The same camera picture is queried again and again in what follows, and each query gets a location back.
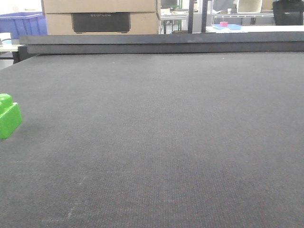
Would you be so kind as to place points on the pink block on distant table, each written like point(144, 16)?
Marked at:
point(223, 23)

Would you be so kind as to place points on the light blue tray distant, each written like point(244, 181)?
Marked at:
point(229, 26)

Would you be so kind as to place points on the black bin far right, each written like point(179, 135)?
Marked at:
point(288, 12)

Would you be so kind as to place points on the black conveyor belt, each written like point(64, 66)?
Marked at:
point(155, 141)

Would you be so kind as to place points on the cardboard box with black label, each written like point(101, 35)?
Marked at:
point(102, 17)

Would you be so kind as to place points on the blue plastic crate far left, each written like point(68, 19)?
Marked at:
point(23, 23)

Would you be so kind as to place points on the dark grey conveyor side rail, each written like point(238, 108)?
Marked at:
point(96, 49)

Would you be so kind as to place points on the green toy building block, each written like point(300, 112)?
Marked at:
point(10, 116)

